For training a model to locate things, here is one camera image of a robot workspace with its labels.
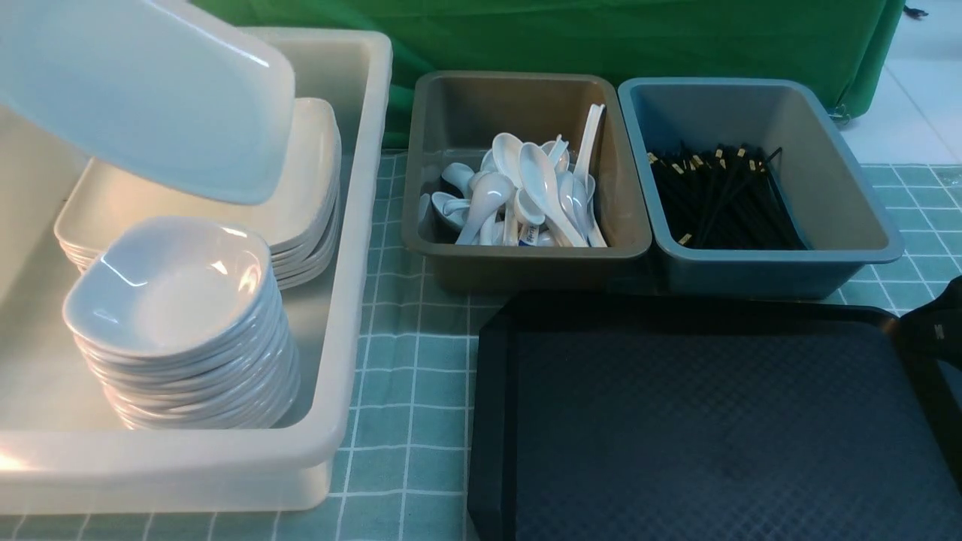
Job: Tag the large white square plate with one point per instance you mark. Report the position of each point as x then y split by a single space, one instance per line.
161 89

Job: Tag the stack of white bowls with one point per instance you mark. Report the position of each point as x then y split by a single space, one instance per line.
182 322

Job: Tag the green checked tablecloth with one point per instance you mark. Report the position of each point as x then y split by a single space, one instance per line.
401 472

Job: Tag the stack of white square plates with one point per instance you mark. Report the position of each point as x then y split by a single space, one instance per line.
108 200

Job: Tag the blue-grey plastic bin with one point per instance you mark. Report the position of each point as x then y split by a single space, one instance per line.
831 202

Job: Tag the large white plastic tub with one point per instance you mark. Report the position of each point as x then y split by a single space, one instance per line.
64 450

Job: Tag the pile of black chopsticks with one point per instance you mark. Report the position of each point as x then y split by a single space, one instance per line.
726 198

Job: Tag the brown plastic bin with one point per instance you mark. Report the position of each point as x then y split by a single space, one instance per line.
457 114

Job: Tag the pile of white spoons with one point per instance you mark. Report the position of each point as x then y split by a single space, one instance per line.
522 194

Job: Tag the green backdrop cloth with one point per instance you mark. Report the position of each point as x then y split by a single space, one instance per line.
835 48

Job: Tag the black serving tray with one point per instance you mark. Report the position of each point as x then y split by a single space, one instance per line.
622 417

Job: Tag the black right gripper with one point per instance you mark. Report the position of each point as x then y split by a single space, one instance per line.
934 329

